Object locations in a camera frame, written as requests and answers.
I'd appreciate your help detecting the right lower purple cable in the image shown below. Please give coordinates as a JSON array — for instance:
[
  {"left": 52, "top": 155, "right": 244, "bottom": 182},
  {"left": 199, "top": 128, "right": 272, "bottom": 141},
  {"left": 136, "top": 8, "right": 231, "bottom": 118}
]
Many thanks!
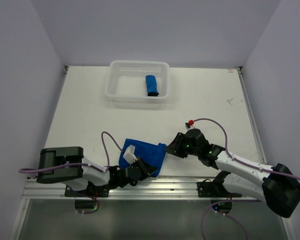
[{"left": 201, "top": 199, "right": 250, "bottom": 240}]

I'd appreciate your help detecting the white plastic mesh basket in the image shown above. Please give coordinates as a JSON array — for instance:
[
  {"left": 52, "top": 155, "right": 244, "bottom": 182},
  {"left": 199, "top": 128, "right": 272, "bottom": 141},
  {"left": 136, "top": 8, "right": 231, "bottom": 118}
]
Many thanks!
[{"left": 104, "top": 60, "right": 170, "bottom": 104}]

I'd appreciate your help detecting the blue towel with black trim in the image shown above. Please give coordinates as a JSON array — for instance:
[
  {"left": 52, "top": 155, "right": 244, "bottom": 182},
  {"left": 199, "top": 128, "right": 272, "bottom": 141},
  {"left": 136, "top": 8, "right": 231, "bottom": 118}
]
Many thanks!
[{"left": 145, "top": 75, "right": 159, "bottom": 97}]

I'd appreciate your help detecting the left black base bracket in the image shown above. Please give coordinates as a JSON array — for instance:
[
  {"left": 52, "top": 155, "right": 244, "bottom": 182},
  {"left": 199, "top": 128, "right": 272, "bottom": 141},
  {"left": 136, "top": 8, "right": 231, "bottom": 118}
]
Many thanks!
[{"left": 64, "top": 185, "right": 109, "bottom": 198}]

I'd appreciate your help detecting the black base bracket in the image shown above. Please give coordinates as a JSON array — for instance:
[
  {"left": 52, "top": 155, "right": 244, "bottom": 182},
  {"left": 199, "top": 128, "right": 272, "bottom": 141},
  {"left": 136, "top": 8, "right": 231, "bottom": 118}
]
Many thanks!
[
  {"left": 64, "top": 185, "right": 109, "bottom": 198},
  {"left": 196, "top": 179, "right": 243, "bottom": 198}
]

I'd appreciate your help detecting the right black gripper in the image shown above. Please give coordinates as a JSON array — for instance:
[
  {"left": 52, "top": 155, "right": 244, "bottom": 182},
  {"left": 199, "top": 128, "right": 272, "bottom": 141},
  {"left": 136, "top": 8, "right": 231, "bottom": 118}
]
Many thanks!
[{"left": 163, "top": 132, "right": 200, "bottom": 159}]

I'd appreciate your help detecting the aluminium mounting rail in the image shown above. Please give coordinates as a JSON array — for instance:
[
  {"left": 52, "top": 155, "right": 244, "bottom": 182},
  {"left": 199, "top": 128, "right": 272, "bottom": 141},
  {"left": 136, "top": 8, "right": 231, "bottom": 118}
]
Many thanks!
[{"left": 22, "top": 174, "right": 266, "bottom": 201}]

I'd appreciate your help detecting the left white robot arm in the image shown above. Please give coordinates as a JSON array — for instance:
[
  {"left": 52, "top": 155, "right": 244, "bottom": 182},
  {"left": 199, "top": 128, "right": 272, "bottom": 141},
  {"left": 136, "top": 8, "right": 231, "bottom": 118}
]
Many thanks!
[{"left": 36, "top": 145, "right": 158, "bottom": 197}]

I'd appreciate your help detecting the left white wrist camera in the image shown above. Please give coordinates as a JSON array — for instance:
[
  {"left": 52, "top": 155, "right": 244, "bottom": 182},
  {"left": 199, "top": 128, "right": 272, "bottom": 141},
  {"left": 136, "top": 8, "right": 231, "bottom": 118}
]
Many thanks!
[{"left": 123, "top": 145, "right": 138, "bottom": 165}]

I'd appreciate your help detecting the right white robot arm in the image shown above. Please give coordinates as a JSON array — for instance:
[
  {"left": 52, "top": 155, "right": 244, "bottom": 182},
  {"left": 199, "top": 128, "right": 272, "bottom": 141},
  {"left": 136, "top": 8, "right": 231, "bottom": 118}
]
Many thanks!
[{"left": 165, "top": 128, "right": 300, "bottom": 218}]

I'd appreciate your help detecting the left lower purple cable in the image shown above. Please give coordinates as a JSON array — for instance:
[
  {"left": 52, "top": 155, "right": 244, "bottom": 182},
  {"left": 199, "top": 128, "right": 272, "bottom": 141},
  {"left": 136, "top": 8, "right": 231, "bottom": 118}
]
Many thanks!
[{"left": 73, "top": 193, "right": 101, "bottom": 215}]

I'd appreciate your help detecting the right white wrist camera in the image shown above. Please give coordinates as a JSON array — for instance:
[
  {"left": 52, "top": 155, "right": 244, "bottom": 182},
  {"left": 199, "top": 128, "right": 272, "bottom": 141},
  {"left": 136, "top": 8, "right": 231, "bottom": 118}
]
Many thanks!
[{"left": 185, "top": 120, "right": 195, "bottom": 131}]

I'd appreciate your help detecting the right black base bracket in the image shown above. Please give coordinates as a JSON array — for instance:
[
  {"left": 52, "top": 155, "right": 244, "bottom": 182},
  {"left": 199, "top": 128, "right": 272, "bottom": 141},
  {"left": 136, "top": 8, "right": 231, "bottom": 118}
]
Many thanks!
[{"left": 196, "top": 179, "right": 243, "bottom": 198}]

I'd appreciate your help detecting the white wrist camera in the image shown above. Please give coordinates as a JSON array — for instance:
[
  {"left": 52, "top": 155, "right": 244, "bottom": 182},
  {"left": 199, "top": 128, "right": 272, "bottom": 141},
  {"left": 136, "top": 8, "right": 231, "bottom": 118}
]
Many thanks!
[
  {"left": 123, "top": 145, "right": 138, "bottom": 165},
  {"left": 185, "top": 120, "right": 195, "bottom": 131}
]

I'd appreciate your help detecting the purple cable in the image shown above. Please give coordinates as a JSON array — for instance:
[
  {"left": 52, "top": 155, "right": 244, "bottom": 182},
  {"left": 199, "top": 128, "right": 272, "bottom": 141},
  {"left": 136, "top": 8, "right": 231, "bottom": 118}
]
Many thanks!
[
  {"left": 192, "top": 117, "right": 300, "bottom": 202},
  {"left": 201, "top": 199, "right": 250, "bottom": 240},
  {"left": 73, "top": 193, "right": 101, "bottom": 215},
  {"left": 18, "top": 131, "right": 126, "bottom": 175}
]

